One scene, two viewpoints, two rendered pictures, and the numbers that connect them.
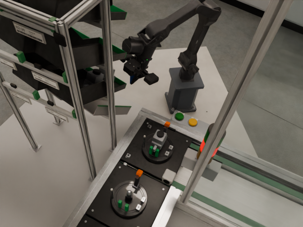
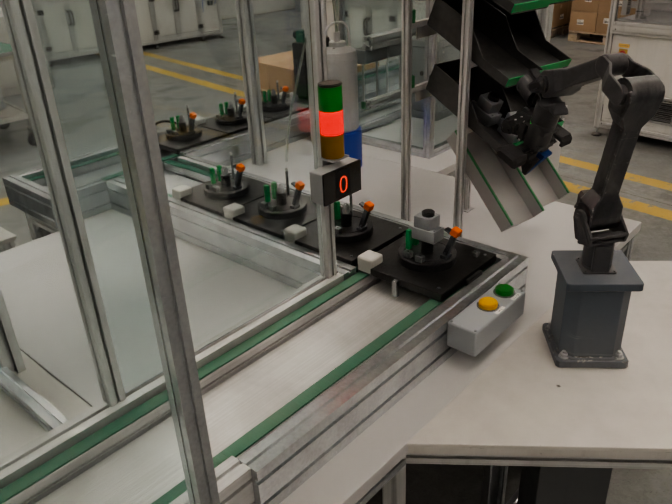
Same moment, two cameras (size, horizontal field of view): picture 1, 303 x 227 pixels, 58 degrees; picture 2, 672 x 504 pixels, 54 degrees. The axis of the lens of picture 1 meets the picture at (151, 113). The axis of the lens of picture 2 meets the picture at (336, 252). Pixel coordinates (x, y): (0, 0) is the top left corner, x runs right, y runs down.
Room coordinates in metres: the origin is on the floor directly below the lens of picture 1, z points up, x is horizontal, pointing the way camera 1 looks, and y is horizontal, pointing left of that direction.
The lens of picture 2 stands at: (0.93, -1.43, 1.72)
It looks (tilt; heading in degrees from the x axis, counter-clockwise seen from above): 27 degrees down; 112
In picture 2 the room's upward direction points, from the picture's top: 3 degrees counter-clockwise
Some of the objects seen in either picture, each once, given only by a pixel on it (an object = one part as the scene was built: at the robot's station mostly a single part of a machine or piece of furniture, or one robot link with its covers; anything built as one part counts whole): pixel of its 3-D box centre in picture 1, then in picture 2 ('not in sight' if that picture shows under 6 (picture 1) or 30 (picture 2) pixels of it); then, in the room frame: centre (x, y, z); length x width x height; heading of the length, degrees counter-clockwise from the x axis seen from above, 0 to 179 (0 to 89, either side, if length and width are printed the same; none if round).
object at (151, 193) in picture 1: (129, 195); (346, 216); (0.37, 0.04, 1.01); 0.24 x 0.24 x 0.13; 69
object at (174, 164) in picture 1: (157, 149); (427, 262); (0.61, -0.05, 0.96); 0.24 x 0.24 x 0.02; 69
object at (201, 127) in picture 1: (191, 126); (487, 317); (0.78, -0.20, 0.93); 0.21 x 0.07 x 0.06; 69
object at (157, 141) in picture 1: (158, 139); (424, 223); (0.60, -0.04, 1.06); 0.08 x 0.04 x 0.07; 159
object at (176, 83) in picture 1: (183, 90); (589, 308); (0.98, -0.15, 0.96); 0.15 x 0.15 x 0.20; 17
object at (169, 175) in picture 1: (168, 177); (369, 262); (0.48, -0.10, 0.97); 0.05 x 0.05 x 0.04; 69
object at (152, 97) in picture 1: (171, 105); (576, 340); (0.97, -0.10, 0.84); 0.90 x 0.70 x 0.03; 17
